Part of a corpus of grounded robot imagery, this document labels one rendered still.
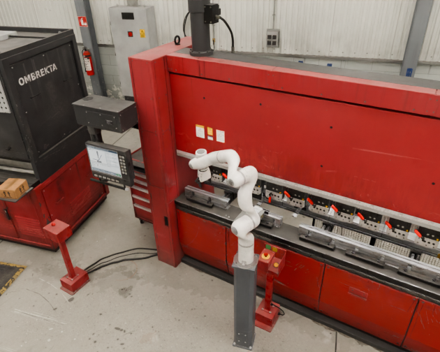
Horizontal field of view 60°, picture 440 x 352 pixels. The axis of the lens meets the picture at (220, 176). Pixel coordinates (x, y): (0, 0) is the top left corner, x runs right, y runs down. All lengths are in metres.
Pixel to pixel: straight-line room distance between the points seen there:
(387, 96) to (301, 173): 0.89
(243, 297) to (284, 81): 1.71
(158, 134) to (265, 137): 0.97
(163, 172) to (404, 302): 2.31
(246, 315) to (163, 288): 1.18
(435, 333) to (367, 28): 5.00
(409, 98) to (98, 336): 3.26
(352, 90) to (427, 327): 1.96
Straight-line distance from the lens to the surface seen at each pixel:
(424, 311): 3.45
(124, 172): 3.44
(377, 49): 7.24
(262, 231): 3.46
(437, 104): 2.64
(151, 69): 3.22
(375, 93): 2.67
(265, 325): 3.87
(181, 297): 4.10
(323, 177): 3.04
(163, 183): 3.68
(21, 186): 4.23
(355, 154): 2.88
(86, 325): 4.11
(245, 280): 3.05
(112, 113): 3.25
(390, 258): 3.32
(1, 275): 4.95
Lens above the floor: 3.12
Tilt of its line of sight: 32 degrees down
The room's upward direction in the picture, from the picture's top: 2 degrees counter-clockwise
